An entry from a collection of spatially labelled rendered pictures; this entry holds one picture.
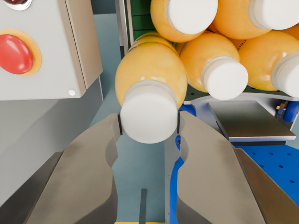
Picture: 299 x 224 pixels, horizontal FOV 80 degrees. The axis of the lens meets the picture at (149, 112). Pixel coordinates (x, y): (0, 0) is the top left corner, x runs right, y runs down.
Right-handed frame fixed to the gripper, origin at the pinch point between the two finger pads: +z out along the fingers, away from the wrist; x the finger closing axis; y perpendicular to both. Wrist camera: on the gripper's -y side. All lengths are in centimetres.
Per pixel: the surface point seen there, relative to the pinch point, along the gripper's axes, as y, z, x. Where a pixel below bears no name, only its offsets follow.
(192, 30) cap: -4.7, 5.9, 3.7
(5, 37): -4.9, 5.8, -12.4
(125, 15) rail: -5.9, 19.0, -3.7
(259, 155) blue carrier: 17.9, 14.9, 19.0
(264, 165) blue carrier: 17.9, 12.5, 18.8
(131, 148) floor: 103, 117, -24
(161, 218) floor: 212, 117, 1
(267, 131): 11.1, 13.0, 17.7
